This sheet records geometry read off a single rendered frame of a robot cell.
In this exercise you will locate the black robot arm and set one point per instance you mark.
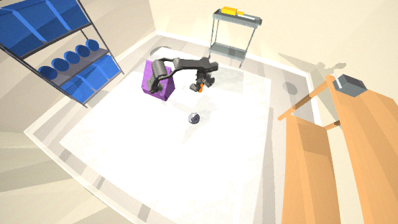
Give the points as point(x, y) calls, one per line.
point(159, 70)

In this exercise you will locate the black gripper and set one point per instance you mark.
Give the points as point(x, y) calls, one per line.
point(196, 87)

